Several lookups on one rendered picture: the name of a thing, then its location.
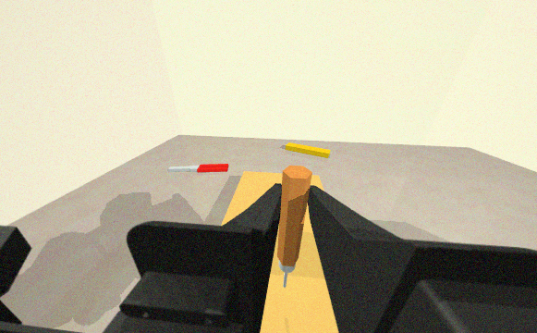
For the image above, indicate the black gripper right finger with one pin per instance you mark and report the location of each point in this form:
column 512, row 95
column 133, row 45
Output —
column 370, row 272

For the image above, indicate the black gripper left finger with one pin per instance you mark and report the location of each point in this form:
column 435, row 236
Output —
column 241, row 250

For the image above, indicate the orange-handled awl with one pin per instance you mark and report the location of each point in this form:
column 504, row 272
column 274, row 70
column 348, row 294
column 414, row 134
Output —
column 296, row 182

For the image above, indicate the yellow rectangular block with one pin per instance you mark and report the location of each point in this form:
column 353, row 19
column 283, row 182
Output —
column 307, row 150

